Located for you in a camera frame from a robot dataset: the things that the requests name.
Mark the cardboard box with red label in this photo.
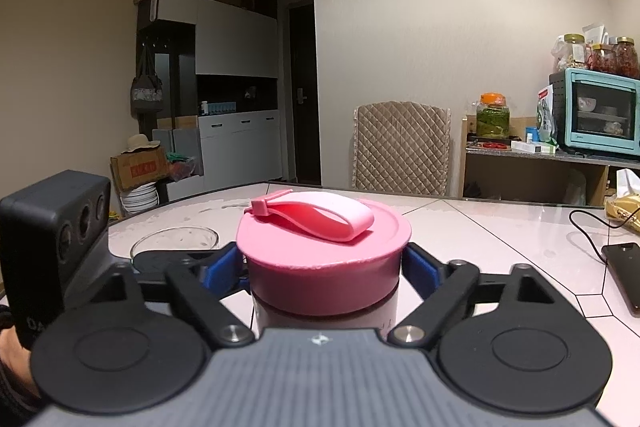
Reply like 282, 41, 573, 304
110, 146, 169, 193

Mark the jar with yellow lid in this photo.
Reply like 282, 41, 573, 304
558, 34, 587, 70

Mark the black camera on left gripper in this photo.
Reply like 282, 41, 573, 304
1, 170, 111, 350

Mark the teal toaster oven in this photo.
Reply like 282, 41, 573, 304
548, 68, 639, 157

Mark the red chili jar right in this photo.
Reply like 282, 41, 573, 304
614, 36, 640, 79

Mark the clear glass bowl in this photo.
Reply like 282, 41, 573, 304
130, 225, 219, 259

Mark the pink bottle cap with strap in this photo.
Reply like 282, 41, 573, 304
235, 190, 412, 317

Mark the yellow snack packet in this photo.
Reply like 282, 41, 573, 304
604, 168, 640, 233

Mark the red chili jar left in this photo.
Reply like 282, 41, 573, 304
587, 43, 616, 74

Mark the hanging grey bag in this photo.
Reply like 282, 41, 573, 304
130, 44, 164, 116

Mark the black charging cable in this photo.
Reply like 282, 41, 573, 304
568, 206, 640, 264

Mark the Hello Kitty printed bottle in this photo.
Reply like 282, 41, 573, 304
253, 285, 399, 339

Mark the red chili jar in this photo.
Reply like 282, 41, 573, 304
614, 36, 640, 79
587, 43, 616, 74

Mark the stack of white plates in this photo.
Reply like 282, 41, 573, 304
119, 182, 160, 215

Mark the beige quilted chair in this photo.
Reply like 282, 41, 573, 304
352, 101, 451, 196

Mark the left hand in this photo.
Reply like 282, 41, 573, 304
0, 327, 40, 399

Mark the straw hat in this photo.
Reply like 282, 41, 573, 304
122, 133, 160, 154

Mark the green pickle jar orange lid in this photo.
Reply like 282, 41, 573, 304
476, 92, 510, 140

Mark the wooden side shelf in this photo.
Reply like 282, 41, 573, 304
457, 115, 639, 207

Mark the green snack bag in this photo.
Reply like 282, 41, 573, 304
537, 86, 556, 146

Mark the black smartphone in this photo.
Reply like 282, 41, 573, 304
602, 243, 640, 317

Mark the white and black cabinet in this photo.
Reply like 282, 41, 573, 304
137, 0, 283, 200

